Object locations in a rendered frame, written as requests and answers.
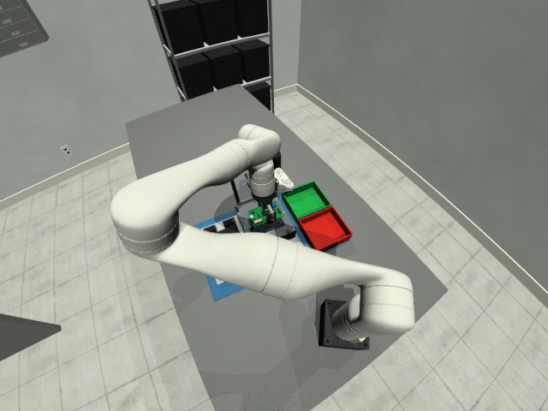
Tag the red bin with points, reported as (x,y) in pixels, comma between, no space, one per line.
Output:
(325,227)

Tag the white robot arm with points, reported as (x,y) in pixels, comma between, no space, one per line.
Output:
(146,217)

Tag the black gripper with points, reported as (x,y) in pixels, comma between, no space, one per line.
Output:
(266,203)

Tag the green bin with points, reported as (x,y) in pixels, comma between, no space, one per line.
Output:
(305,200)

